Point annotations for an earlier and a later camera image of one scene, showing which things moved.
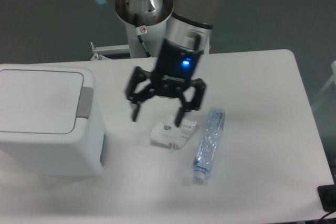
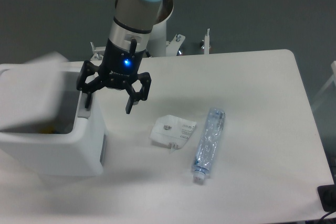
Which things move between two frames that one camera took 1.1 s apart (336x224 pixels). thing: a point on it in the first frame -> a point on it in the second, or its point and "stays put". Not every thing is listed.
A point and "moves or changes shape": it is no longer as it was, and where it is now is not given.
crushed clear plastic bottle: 209,144 stays put
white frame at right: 333,78 stays put
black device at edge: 327,194 stays put
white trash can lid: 41,102 moves or changes shape
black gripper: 176,65 -> 119,70
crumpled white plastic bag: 165,132 stays put
